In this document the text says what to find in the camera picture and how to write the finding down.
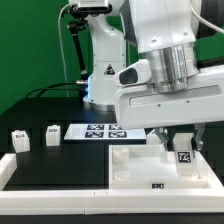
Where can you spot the white U-shaped obstacle fence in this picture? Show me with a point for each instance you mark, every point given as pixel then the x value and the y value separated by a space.
pixel 105 201

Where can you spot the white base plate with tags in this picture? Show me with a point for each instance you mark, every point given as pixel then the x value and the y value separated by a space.
pixel 102 132

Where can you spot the white square tabletop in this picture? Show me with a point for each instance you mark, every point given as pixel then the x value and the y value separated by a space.
pixel 151 167

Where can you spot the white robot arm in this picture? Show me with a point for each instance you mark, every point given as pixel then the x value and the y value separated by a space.
pixel 164 87

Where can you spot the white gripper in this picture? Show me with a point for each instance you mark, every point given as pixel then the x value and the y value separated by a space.
pixel 138 105

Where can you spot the camera on mount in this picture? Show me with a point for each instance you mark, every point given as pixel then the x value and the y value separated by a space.
pixel 91 6

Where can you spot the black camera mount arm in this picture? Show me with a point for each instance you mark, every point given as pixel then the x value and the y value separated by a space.
pixel 74 30

